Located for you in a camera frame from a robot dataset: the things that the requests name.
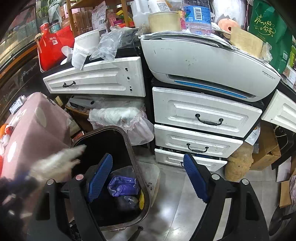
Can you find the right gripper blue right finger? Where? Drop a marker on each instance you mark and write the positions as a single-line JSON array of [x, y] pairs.
[[245, 221]]

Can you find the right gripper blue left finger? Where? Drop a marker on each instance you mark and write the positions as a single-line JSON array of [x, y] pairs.
[[51, 216]]

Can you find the white tissue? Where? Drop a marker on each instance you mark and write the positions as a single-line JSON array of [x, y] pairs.
[[57, 166]]

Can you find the purple plastic bag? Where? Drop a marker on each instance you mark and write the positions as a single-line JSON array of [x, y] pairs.
[[123, 186]]

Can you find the small clear plastic wrapper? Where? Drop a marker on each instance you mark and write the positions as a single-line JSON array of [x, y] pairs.
[[129, 202]]

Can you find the yellow foam fruit net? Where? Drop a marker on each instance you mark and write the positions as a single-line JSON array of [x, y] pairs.
[[141, 200]]

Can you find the orange peel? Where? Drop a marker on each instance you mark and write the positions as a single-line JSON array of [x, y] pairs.
[[2, 130]]

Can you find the green white toothpaste box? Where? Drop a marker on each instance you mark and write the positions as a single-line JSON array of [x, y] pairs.
[[17, 104]]

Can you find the black trash bin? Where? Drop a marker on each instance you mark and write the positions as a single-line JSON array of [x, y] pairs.
[[106, 209]]

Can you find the brown burlap sack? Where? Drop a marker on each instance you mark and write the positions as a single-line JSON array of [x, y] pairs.
[[239, 163]]

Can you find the pink polka dot tablecloth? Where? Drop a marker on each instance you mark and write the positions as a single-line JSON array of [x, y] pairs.
[[42, 130]]

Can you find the cardboard box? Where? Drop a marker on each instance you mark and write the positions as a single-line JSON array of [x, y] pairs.
[[268, 151]]

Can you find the white drawer cabinet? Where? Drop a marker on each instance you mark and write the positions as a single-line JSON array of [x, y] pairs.
[[211, 128]]

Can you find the wooden railing counter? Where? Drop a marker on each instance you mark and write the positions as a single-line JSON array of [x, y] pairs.
[[21, 57]]

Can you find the white side drawer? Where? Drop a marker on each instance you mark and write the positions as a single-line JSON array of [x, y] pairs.
[[281, 111]]

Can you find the white plastic bag bundle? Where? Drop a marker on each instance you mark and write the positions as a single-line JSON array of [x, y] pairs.
[[132, 120]]

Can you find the white folded card stand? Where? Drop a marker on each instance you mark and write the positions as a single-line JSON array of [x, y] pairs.
[[67, 52]]

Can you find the red tote bag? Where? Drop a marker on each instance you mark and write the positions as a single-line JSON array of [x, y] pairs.
[[49, 47]]

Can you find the white desk drawer front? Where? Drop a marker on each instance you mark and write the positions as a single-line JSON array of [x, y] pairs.
[[122, 76]]

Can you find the white paper cup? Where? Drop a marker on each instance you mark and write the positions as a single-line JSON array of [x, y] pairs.
[[84, 46]]

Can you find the white printer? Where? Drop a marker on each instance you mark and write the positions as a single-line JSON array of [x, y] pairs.
[[207, 64]]

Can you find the clear plastic bag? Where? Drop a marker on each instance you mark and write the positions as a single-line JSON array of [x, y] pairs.
[[110, 43]]

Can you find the wooden shelf rack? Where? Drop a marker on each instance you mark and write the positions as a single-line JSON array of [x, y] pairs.
[[85, 16]]

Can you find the green gift bag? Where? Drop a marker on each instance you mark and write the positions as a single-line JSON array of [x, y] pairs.
[[268, 25]]

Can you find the blue label water bottle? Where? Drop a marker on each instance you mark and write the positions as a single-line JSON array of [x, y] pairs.
[[197, 16]]

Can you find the beige tape roll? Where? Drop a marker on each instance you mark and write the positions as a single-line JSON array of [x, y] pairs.
[[164, 21]]

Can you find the white plastic jug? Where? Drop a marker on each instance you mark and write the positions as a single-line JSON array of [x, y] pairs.
[[140, 12]]

